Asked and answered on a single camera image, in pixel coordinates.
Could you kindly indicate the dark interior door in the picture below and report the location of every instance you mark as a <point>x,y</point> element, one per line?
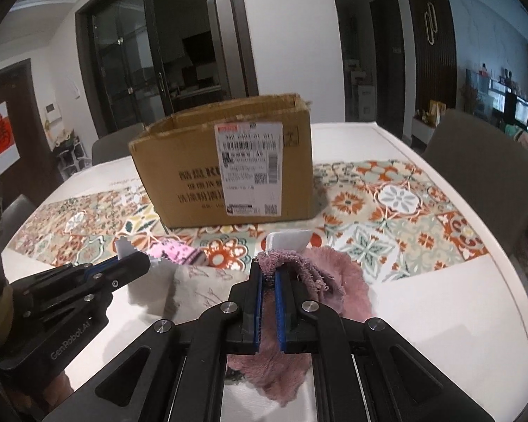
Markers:
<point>389,66</point>

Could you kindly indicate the dark slatted wall panel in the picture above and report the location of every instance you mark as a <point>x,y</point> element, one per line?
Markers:
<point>440,30</point>

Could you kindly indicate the white shoe rack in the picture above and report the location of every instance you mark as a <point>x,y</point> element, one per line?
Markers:
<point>72,154</point>

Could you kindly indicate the red paper door decoration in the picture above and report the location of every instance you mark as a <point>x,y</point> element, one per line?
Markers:
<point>0,136</point>

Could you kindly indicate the white light switch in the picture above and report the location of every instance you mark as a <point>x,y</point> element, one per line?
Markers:
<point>76,91</point>

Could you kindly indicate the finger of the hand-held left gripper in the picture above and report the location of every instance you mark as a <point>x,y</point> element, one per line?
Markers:
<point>123,270</point>
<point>103,268</point>

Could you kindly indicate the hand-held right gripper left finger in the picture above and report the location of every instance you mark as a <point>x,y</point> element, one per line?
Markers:
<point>258,303</point>

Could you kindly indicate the white wall intercom panel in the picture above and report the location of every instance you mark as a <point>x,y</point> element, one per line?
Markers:
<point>53,112</point>

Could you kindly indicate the patterned table mat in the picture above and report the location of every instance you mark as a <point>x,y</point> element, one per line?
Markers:
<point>391,211</point>

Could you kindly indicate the white foam block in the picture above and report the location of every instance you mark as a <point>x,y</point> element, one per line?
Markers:
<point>288,241</point>

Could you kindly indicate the cardboard box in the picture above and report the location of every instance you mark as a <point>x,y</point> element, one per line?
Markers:
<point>189,162</point>

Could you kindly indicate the pink fluffy cloth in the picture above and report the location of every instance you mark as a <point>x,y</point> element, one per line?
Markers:
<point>334,281</point>

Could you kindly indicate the pink cartoon tissue pack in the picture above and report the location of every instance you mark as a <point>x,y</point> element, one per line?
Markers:
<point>178,252</point>

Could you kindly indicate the dark sliding glass door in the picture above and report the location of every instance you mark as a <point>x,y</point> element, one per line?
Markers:
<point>123,52</point>

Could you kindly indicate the white low sideboard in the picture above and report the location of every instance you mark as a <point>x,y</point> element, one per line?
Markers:
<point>424,134</point>

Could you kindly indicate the beige floral cloth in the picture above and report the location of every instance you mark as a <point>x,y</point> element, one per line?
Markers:
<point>202,288</point>

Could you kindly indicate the dried flowers vase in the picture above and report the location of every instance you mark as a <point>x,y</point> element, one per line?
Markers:
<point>468,96</point>

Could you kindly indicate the stacked boxes in hallway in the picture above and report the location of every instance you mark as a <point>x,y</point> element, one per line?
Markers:
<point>361,92</point>

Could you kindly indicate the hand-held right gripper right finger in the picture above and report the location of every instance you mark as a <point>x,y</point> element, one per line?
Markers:
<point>284,312</point>

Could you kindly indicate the brown wooden door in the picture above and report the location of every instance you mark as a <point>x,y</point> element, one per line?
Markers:
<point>26,149</point>

